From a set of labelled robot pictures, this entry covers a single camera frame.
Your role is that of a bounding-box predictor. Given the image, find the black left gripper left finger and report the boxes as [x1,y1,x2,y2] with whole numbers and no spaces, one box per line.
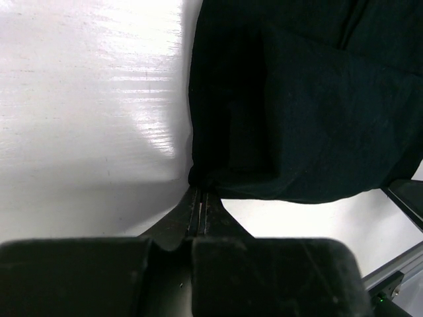
[139,187,200,251]

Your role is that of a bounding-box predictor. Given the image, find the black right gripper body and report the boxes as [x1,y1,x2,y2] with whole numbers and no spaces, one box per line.
[383,180,423,231]

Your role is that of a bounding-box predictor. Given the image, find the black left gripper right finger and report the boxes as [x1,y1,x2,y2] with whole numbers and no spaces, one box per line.
[198,192,253,238]

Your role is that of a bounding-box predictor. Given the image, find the black t-shirt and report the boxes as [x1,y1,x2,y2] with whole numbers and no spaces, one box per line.
[188,1,422,203]

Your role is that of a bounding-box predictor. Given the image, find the aluminium rail frame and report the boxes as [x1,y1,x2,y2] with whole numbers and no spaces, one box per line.
[362,242,422,299]

